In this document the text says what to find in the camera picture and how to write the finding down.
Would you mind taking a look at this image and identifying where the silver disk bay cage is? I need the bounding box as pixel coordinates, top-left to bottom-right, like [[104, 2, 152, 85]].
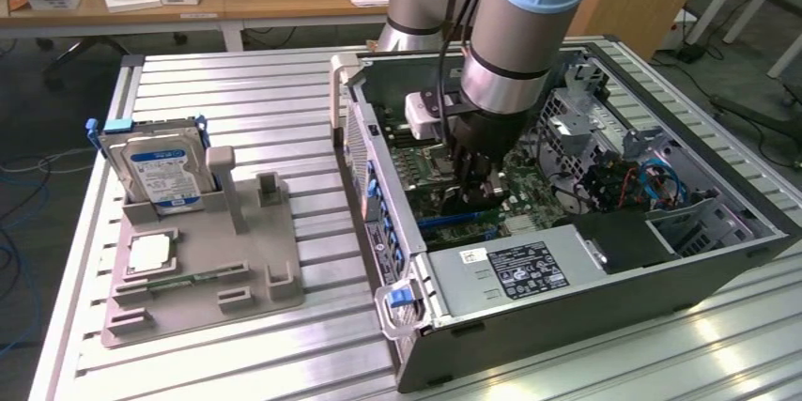
[[535, 62, 634, 177]]

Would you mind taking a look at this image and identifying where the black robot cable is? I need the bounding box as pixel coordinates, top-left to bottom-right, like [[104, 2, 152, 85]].
[[435, 0, 484, 148]]

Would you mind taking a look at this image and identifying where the office chair base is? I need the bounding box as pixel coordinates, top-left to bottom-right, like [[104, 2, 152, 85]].
[[36, 32, 189, 87]]

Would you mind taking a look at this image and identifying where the black graphics card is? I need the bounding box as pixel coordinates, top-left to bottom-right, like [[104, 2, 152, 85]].
[[438, 184, 503, 222]]

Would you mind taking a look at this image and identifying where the white red floor device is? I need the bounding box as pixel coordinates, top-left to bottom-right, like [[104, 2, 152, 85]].
[[666, 9, 698, 53]]

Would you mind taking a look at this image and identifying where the grey parts rack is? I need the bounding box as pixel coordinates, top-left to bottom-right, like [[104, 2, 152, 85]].
[[99, 145, 308, 349]]

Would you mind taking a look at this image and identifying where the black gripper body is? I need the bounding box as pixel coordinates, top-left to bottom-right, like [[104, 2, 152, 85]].
[[447, 108, 526, 173]]

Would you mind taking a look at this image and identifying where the green motherboard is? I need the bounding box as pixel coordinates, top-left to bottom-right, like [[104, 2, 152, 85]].
[[380, 116, 568, 247]]

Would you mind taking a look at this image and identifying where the blue data wire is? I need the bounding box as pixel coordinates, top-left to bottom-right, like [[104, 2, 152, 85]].
[[638, 156, 690, 208]]

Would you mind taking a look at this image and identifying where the long blue expansion slot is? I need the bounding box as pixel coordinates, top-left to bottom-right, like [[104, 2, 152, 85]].
[[416, 212, 487, 231]]

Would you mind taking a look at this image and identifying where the hard disk blue label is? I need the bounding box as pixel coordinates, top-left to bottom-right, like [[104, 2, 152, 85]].
[[117, 137, 208, 214]]

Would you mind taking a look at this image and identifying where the green RAM stick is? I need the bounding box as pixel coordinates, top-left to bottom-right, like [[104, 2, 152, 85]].
[[147, 271, 220, 292]]

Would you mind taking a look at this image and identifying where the blue floor cable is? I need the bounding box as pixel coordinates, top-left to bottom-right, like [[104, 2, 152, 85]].
[[0, 170, 55, 355]]

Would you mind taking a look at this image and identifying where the black open PC case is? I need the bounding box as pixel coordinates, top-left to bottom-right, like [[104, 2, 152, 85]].
[[329, 41, 794, 395]]

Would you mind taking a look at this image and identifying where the red wire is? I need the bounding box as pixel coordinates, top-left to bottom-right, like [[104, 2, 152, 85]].
[[623, 165, 640, 208]]

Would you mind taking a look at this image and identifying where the silver disk bay bracket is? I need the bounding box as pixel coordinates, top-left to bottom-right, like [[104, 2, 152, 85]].
[[644, 198, 752, 256]]

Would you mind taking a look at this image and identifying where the grey power supply unit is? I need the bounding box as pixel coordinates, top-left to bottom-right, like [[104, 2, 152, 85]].
[[424, 224, 612, 317]]

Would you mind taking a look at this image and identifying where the silver CPU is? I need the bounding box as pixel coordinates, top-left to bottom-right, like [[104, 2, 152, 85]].
[[128, 234, 176, 273]]

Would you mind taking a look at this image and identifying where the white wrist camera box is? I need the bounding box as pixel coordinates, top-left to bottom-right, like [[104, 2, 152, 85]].
[[403, 90, 468, 142]]

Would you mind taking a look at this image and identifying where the CPU socket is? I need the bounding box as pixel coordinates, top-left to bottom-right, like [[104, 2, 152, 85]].
[[422, 142, 458, 177]]

